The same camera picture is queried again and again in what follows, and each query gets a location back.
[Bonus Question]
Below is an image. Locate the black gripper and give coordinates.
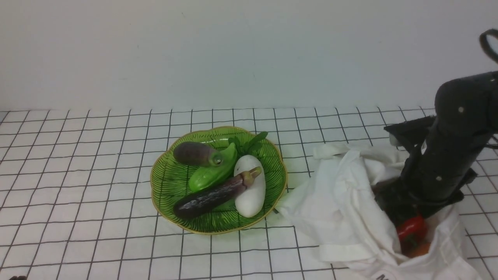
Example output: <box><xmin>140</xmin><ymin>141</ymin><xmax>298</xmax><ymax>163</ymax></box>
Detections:
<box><xmin>375</xmin><ymin>177</ymin><xmax>464</xmax><ymax>226</ymax></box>

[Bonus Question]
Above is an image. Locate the red bell pepper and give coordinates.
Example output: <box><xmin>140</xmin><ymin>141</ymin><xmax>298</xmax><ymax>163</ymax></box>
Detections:
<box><xmin>396</xmin><ymin>215</ymin><xmax>428</xmax><ymax>254</ymax></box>

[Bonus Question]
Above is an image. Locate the white cloth bag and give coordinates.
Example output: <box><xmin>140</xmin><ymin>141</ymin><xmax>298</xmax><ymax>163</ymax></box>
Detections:
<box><xmin>276</xmin><ymin>143</ymin><xmax>481</xmax><ymax>280</ymax></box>

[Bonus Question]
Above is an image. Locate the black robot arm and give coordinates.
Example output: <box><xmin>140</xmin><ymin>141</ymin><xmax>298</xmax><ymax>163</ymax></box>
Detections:
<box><xmin>375</xmin><ymin>71</ymin><xmax>497</xmax><ymax>226</ymax></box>

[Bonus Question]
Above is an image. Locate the orange carrot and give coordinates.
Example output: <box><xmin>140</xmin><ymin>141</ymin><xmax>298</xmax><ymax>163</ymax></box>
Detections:
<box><xmin>407</xmin><ymin>242</ymin><xmax>431</xmax><ymax>258</ymax></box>

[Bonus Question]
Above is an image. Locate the white eggplant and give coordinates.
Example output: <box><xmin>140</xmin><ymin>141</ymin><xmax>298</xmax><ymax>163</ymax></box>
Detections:
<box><xmin>233</xmin><ymin>155</ymin><xmax>266</xmax><ymax>218</ymax></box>

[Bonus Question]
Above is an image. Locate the green leafy vegetable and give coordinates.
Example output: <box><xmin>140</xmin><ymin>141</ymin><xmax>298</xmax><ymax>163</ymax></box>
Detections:
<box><xmin>228</xmin><ymin>131</ymin><xmax>268</xmax><ymax>156</ymax></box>

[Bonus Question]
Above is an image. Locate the green leaf-pattern plate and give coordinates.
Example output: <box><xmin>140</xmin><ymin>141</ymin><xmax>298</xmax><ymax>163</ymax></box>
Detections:
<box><xmin>151</xmin><ymin>126</ymin><xmax>288</xmax><ymax>235</ymax></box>

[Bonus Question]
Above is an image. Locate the green chayote squash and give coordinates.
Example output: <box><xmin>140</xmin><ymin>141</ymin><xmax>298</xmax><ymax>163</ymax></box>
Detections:
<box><xmin>189</xmin><ymin>143</ymin><xmax>238</xmax><ymax>193</ymax></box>

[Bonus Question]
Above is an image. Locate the long dark purple eggplant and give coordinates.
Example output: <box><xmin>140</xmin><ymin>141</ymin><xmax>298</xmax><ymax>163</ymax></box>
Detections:
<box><xmin>173</xmin><ymin>166</ymin><xmax>263</xmax><ymax>219</ymax></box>

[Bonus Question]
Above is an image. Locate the short purple-green eggplant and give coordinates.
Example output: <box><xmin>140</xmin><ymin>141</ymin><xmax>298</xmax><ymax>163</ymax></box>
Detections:
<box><xmin>173</xmin><ymin>142</ymin><xmax>224</xmax><ymax>167</ymax></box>

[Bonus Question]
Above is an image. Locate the black cable loop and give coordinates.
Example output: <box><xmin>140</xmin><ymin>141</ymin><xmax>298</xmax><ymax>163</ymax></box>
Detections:
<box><xmin>479</xmin><ymin>29</ymin><xmax>498</xmax><ymax>65</ymax></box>

